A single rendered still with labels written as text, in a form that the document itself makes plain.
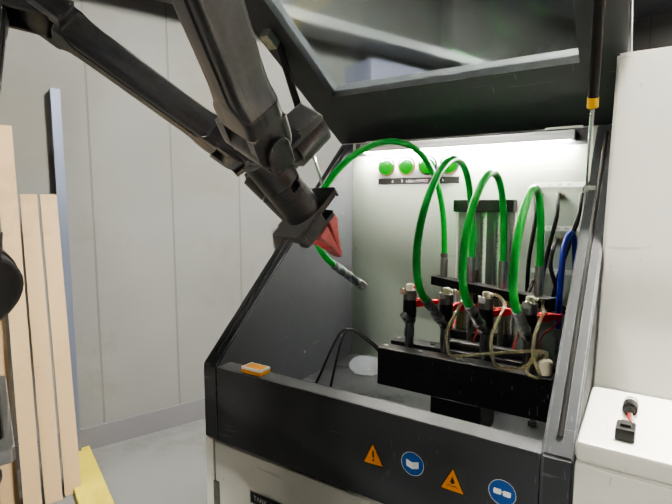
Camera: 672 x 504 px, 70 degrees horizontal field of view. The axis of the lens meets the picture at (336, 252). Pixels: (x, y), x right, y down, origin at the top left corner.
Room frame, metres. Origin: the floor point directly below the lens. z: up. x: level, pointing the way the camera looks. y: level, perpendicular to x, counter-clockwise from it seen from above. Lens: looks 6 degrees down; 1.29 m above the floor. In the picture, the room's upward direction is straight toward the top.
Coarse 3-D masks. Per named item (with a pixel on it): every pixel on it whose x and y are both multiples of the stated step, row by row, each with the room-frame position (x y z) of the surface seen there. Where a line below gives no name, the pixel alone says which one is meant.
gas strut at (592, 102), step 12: (600, 0) 0.80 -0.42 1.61; (600, 12) 0.81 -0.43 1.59; (600, 24) 0.82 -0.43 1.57; (600, 36) 0.83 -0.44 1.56; (600, 48) 0.83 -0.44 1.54; (600, 60) 0.84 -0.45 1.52; (600, 72) 0.85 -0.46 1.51; (588, 84) 0.87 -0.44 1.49; (588, 96) 0.87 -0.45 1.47; (588, 108) 0.88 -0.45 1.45; (588, 132) 0.90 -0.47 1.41; (588, 144) 0.90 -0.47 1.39; (588, 156) 0.91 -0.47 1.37; (588, 168) 0.92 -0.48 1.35; (588, 180) 0.93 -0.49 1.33
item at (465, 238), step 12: (480, 180) 0.86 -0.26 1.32; (480, 192) 0.84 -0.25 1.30; (504, 192) 0.98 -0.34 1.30; (504, 204) 0.99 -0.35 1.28; (468, 216) 0.80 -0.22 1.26; (504, 216) 0.99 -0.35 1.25; (468, 228) 0.79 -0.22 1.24; (504, 228) 1.00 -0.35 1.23; (468, 240) 0.79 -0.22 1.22; (504, 240) 1.00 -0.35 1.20; (504, 252) 1.00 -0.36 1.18; (504, 264) 1.00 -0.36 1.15; (504, 276) 1.00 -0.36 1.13; (504, 288) 1.00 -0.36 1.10; (468, 300) 0.80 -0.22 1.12; (468, 312) 0.82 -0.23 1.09; (480, 324) 0.86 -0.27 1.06
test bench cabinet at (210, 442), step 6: (210, 438) 0.96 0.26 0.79; (210, 444) 0.96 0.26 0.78; (210, 450) 0.96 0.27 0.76; (210, 456) 0.96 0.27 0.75; (210, 462) 0.96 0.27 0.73; (210, 468) 0.96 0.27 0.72; (210, 474) 0.96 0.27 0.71; (210, 480) 0.96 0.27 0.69; (210, 486) 0.96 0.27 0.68; (210, 492) 0.96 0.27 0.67; (210, 498) 0.96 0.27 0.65
